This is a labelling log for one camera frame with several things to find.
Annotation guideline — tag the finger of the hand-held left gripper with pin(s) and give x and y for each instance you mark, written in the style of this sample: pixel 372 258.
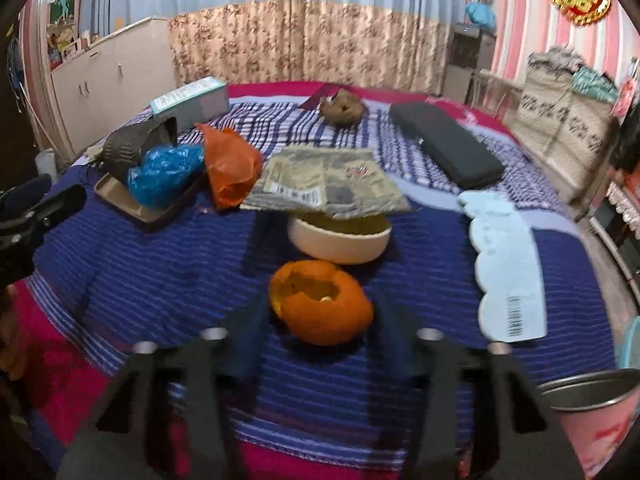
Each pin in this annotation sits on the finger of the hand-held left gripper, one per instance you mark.
pixel 55 207
pixel 25 187

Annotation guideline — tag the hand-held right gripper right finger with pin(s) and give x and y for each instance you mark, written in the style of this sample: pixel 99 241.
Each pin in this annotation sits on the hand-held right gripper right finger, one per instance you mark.
pixel 400 345

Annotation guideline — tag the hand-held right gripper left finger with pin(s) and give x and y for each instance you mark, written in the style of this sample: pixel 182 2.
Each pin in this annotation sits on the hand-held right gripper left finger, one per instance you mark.
pixel 247 340

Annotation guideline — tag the dark grey shoe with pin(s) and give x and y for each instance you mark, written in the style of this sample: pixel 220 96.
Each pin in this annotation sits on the dark grey shoe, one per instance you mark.
pixel 125 147

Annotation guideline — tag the blue plastic bag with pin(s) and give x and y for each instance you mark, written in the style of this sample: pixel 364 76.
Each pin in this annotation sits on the blue plastic bag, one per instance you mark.
pixel 160 172

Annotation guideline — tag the cream round bowl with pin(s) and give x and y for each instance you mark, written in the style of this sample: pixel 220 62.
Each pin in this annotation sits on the cream round bowl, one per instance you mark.
pixel 335 247

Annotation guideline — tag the grey paper package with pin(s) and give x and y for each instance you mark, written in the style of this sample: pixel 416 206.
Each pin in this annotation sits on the grey paper package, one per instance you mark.
pixel 310 175

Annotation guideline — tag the orange plastic bag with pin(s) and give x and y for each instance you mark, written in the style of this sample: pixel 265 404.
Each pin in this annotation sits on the orange plastic bag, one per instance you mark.
pixel 230 160

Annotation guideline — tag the brown cardboard tray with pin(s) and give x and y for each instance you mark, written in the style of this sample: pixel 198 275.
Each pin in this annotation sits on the brown cardboard tray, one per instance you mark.
pixel 117 200

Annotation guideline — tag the blue striped bed blanket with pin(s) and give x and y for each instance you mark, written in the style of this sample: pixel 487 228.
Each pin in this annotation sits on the blue striped bed blanket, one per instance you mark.
pixel 175 280

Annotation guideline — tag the cream cabinet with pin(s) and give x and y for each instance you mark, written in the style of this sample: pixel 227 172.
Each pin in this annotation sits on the cream cabinet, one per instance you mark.
pixel 105 85

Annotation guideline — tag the grey box at edge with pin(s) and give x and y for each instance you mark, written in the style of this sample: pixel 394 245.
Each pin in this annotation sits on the grey box at edge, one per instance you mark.
pixel 190 102

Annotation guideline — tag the black flat case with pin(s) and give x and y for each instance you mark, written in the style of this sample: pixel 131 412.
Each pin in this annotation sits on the black flat case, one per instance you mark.
pixel 445 145

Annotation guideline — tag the pink bucket with metal rim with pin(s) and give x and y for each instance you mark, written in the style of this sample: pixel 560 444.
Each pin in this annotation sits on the pink bucket with metal rim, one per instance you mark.
pixel 600 425

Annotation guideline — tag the low cabinet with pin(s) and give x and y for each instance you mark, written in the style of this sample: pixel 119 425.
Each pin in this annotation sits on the low cabinet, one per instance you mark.
pixel 612 230

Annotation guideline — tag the brown crumpled lump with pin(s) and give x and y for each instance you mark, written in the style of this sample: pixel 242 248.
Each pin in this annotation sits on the brown crumpled lump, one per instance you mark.
pixel 342 110

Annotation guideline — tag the white lace cloth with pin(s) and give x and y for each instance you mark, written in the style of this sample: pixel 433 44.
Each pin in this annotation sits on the white lace cloth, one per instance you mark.
pixel 625 202

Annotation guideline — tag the patterned cloth covered cabinet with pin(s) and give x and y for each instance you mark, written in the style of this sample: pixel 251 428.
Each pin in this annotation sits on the patterned cloth covered cabinet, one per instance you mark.
pixel 560 120

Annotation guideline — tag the small metal table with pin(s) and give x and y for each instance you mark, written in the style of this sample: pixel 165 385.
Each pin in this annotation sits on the small metal table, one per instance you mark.
pixel 495 77

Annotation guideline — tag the grey water dispenser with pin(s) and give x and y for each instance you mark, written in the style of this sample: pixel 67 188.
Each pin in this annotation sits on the grey water dispenser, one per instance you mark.
pixel 467 60

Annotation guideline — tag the blue and floral curtain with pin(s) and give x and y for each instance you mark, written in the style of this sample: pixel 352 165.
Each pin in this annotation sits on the blue and floral curtain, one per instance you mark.
pixel 300 35

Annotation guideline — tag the pile of folded clothes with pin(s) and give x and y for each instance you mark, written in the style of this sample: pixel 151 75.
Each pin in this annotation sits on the pile of folded clothes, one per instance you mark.
pixel 590 82

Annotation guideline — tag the pink hanging tag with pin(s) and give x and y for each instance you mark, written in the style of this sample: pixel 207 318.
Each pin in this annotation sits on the pink hanging tag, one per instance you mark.
pixel 625 95

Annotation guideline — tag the blue vase with plant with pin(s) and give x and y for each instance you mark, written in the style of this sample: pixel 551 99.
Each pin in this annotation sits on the blue vase with plant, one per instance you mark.
pixel 480 12

